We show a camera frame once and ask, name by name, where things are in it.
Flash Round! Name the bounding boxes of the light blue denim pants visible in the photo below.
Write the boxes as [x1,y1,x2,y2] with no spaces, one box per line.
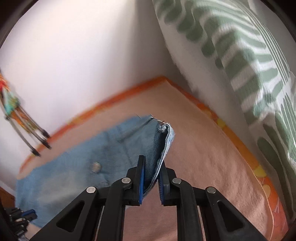
[15,115,175,227]

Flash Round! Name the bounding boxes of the orange floral mattress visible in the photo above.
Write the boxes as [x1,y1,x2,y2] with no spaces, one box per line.
[17,77,288,240]

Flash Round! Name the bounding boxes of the folded metal tripod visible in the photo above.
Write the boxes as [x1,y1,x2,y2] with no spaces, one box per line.
[1,104,51,157]

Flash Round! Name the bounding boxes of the colourful fabric on tripod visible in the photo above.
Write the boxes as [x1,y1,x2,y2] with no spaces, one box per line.
[1,74,47,135]

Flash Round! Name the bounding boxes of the green white patterned pillow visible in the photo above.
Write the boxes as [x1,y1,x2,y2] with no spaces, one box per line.
[153,1,295,222]

